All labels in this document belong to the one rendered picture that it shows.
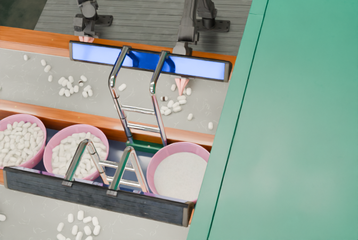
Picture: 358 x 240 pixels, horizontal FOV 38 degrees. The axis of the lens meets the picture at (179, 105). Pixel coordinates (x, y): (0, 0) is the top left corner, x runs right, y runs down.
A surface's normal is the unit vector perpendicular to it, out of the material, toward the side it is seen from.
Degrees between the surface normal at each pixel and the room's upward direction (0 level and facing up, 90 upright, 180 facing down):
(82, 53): 58
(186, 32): 42
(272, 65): 0
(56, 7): 0
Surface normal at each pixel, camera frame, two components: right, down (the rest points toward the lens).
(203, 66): -0.29, 0.36
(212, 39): -0.11, -0.59
